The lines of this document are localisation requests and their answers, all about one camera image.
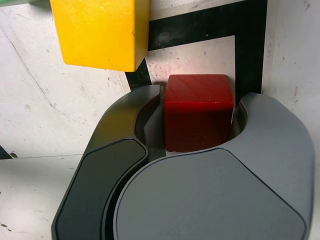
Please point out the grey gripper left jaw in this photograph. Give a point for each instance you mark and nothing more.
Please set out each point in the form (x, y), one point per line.
(105, 180)

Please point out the yellow cube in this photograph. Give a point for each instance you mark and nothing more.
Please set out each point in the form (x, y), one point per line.
(97, 35)

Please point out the black tape square outline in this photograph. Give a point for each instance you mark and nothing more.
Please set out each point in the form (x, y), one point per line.
(250, 50)

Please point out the red cube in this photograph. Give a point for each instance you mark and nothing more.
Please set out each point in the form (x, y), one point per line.
(197, 117)

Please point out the green cube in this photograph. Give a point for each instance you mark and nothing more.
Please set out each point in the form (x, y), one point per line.
(40, 1)

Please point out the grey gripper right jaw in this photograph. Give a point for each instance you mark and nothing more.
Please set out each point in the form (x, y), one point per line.
(212, 195)

